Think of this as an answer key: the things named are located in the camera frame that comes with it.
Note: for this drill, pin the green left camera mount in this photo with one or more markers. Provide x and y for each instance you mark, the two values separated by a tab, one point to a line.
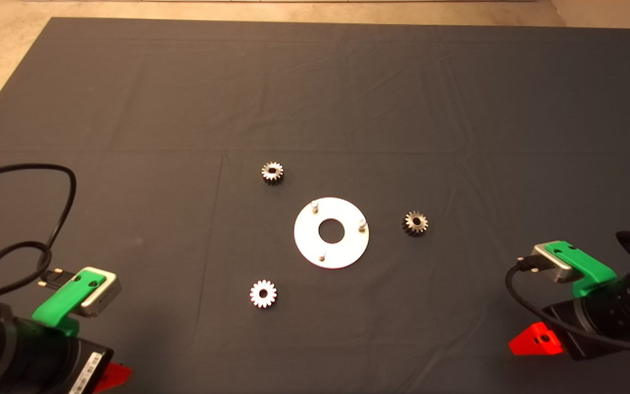
58	306

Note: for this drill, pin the green right camera mount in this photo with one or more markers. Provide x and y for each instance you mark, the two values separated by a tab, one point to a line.
583	265

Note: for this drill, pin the round metal carrier plate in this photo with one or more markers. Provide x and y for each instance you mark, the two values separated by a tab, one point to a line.
304	241

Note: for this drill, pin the dark grey table cloth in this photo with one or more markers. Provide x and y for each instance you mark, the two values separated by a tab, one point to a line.
402	109

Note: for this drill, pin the small steel planetary gear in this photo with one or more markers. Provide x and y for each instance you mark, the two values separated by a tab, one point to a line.
409	227
276	179
256	299

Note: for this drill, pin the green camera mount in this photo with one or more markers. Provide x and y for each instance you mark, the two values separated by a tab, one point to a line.
58	306
583	265

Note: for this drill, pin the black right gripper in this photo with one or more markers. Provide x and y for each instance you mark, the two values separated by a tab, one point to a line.
580	334

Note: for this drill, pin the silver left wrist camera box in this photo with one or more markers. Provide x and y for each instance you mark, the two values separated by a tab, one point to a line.
101	298

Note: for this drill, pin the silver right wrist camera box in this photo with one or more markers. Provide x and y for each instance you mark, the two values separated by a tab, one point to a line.
553	266

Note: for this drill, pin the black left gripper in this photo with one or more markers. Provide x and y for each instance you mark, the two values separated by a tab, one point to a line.
82	364

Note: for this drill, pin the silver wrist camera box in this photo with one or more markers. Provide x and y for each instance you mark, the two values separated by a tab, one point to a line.
101	298
553	266

